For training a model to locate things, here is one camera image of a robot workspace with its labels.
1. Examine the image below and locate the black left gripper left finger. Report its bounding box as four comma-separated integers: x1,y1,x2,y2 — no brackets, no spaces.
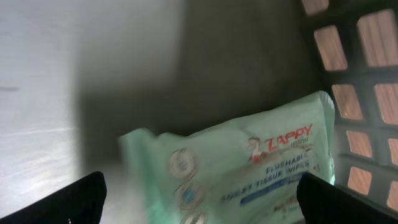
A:
1,171,107,224

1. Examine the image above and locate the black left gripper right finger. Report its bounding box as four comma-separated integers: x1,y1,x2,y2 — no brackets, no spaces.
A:
297,173,397,224

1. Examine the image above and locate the mint green wipes pack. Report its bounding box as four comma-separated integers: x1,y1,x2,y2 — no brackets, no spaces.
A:
120,91,335,223

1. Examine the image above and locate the dark grey plastic basket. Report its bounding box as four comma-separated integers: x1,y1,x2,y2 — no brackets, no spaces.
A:
1,1,397,223

